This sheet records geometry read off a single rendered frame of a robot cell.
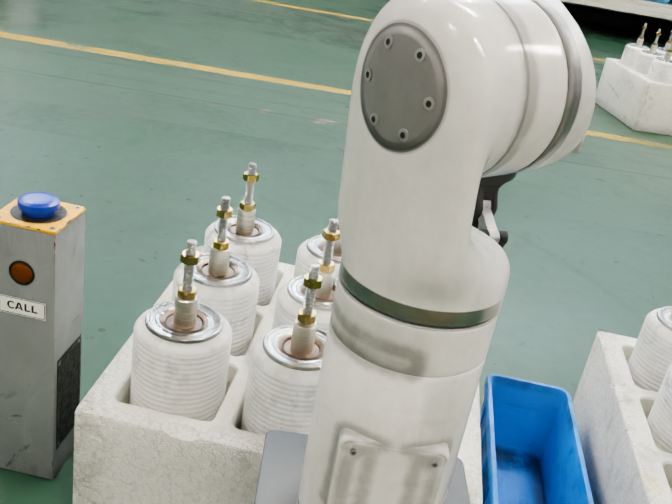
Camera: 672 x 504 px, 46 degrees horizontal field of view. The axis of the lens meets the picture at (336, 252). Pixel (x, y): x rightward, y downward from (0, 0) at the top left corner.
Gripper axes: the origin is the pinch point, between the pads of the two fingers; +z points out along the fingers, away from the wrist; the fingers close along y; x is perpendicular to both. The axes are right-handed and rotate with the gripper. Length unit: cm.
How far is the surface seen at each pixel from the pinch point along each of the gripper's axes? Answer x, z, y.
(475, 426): 8.2, 17.5, -0.6
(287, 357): -12.4, 10.1, -3.3
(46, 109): -37, 35, -154
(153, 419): -24.2, 17.5, -4.5
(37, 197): -35.1, 2.5, -21.5
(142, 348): -25.3, 11.8, -7.9
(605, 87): 169, 27, -208
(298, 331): -11.3, 8.0, -4.5
